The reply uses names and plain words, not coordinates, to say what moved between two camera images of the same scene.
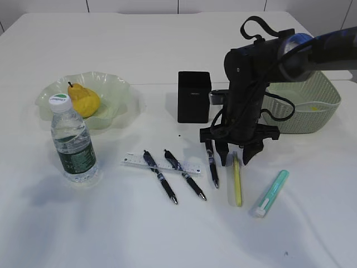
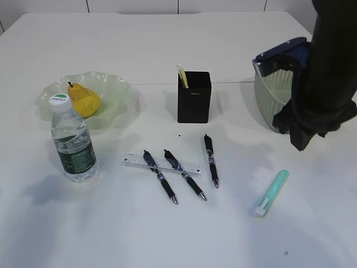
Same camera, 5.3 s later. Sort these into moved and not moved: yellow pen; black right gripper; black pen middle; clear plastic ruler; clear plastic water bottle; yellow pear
Moved: yellow pen; black right gripper
Not moved: black pen middle; yellow pear; clear plastic water bottle; clear plastic ruler
